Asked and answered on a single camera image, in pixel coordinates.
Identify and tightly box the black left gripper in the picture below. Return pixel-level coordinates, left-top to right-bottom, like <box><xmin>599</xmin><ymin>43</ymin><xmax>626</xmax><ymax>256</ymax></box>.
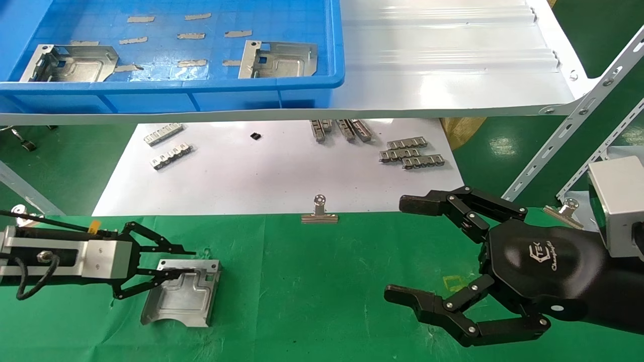
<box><xmin>0</xmin><ymin>221</ymin><xmax>197</xmax><ymax>301</ymax></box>

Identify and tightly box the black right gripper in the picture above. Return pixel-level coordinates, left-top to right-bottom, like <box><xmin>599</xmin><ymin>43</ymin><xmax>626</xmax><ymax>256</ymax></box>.
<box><xmin>384</xmin><ymin>185</ymin><xmax>612</xmax><ymax>348</ymax></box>

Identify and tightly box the stamped sheet metal bracket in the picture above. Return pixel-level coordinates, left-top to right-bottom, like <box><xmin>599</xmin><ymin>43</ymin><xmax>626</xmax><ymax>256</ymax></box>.
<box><xmin>19</xmin><ymin>44</ymin><xmax>120</xmax><ymax>82</ymax></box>
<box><xmin>238</xmin><ymin>40</ymin><xmax>318</xmax><ymax>79</ymax></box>
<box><xmin>140</xmin><ymin>259</ymin><xmax>222</xmax><ymax>328</ymax></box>

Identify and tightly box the green table cloth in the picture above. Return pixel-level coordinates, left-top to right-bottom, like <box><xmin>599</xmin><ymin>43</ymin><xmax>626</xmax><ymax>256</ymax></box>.
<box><xmin>0</xmin><ymin>209</ymin><xmax>644</xmax><ymax>362</ymax></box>

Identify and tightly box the tan woven bag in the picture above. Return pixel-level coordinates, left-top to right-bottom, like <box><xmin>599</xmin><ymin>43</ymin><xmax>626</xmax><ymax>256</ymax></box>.
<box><xmin>440</xmin><ymin>117</ymin><xmax>488</xmax><ymax>150</ymax></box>

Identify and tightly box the white paper sheet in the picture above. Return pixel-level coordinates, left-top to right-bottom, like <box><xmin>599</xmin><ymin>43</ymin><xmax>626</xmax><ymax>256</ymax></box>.
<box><xmin>92</xmin><ymin>119</ymin><xmax>465</xmax><ymax>217</ymax></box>

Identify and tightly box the white shelf board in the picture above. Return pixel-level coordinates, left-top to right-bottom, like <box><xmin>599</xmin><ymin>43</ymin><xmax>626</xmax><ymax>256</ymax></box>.
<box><xmin>0</xmin><ymin>0</ymin><xmax>599</xmax><ymax>125</ymax></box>

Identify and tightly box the black caster wheel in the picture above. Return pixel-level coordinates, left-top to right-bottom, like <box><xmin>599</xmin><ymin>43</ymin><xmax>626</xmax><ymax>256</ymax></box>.
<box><xmin>10</xmin><ymin>128</ymin><xmax>37</xmax><ymax>152</ymax></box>

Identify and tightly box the blue plastic bin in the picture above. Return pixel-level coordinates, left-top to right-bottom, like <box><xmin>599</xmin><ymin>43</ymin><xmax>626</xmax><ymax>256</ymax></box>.
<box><xmin>0</xmin><ymin>0</ymin><xmax>346</xmax><ymax>115</ymax></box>

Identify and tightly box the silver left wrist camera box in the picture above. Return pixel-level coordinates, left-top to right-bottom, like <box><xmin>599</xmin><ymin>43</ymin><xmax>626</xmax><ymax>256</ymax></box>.
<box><xmin>0</xmin><ymin>236</ymin><xmax>133</xmax><ymax>280</ymax></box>

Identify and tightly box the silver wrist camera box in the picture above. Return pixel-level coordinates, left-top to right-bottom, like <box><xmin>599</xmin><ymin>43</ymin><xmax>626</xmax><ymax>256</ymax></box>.
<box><xmin>0</xmin><ymin>236</ymin><xmax>133</xmax><ymax>280</ymax></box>
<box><xmin>587</xmin><ymin>156</ymin><xmax>644</xmax><ymax>262</ymax></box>

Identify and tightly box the thin black cable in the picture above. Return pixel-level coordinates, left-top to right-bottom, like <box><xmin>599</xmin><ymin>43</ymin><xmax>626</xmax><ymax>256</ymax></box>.
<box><xmin>0</xmin><ymin>210</ymin><xmax>121</xmax><ymax>237</ymax></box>

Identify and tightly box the black looped cable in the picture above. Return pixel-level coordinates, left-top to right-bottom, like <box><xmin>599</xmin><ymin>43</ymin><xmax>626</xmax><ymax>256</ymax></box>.
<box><xmin>14</xmin><ymin>253</ymin><xmax>61</xmax><ymax>301</ymax></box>

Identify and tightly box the grey metal frame beam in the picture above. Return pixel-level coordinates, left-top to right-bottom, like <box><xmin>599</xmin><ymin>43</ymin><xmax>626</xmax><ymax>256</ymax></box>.
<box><xmin>0</xmin><ymin>161</ymin><xmax>66</xmax><ymax>217</ymax></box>

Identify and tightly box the white slotted angle rail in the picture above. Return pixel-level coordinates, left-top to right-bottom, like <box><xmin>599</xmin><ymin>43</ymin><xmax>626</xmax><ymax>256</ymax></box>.
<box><xmin>502</xmin><ymin>25</ymin><xmax>644</xmax><ymax>203</ymax></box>
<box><xmin>556</xmin><ymin>98</ymin><xmax>644</xmax><ymax>202</ymax></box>

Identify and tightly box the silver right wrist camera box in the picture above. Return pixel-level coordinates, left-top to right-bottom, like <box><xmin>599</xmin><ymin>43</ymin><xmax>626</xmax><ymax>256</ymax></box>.
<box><xmin>587</xmin><ymin>156</ymin><xmax>644</xmax><ymax>262</ymax></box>

